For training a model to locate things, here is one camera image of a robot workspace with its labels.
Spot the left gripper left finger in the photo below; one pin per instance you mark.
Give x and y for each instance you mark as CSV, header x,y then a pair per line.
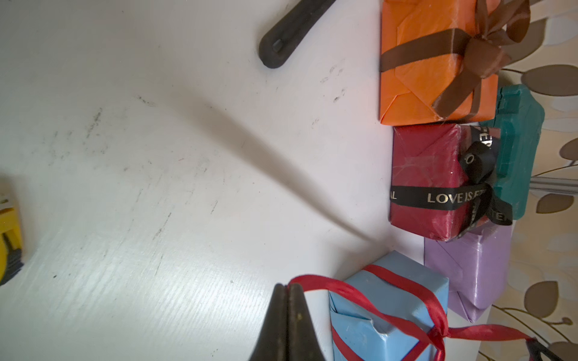
x,y
273,339

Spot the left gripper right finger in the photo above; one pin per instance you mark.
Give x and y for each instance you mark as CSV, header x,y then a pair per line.
x,y
302,342

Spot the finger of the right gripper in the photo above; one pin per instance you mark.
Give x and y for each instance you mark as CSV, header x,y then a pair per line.
x,y
539,352

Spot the red ribbon bow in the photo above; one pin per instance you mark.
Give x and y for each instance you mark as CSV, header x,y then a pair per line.
x,y
379,314

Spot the purple gift box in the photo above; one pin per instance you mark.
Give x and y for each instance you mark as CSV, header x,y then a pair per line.
x,y
476,265

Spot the blue gift box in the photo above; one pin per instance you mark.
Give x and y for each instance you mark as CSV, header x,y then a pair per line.
x,y
372,338

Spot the black printed ribbon bow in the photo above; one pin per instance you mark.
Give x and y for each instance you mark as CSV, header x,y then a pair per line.
x,y
451,197

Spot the orange gift box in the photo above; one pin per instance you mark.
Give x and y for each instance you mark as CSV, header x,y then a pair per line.
x,y
407,92

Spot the brown ribbon bow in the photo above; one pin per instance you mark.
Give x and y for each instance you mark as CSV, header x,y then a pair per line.
x,y
472,95

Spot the green plastic tool case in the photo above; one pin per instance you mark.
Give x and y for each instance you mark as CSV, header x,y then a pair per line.
x,y
519,117

